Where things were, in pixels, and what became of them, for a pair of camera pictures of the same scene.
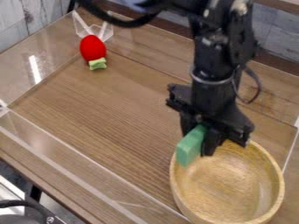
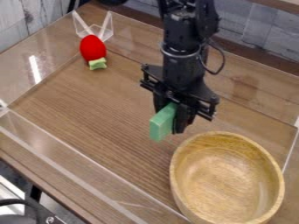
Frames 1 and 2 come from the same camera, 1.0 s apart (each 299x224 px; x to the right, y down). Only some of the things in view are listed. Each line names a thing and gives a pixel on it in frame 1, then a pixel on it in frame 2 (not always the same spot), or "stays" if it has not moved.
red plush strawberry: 92,50 stays
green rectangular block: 188,147 to 163,122
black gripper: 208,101 to 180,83
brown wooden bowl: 235,187 stays
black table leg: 35,193 stays
